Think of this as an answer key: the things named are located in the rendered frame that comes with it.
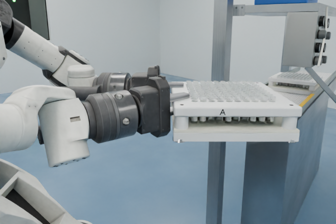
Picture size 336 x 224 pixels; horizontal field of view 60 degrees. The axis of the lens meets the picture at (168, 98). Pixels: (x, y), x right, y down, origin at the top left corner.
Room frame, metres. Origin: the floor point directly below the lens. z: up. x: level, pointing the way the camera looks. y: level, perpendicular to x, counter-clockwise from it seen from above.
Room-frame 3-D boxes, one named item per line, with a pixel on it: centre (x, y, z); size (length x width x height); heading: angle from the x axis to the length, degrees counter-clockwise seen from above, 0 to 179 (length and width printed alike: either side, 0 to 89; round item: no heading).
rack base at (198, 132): (0.65, -0.13, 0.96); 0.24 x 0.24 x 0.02; 1
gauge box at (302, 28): (1.18, -0.55, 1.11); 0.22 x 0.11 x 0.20; 144
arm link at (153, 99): (0.53, 0.06, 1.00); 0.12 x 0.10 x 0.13; 123
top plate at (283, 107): (0.65, -0.13, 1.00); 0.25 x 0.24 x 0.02; 1
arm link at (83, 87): (0.72, 0.20, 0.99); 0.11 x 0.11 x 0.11; 83
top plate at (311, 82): (1.65, -0.74, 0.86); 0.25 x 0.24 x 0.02; 55
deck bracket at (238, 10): (1.23, -0.29, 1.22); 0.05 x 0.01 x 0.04; 54
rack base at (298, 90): (1.65, -0.74, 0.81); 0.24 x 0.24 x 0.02; 55
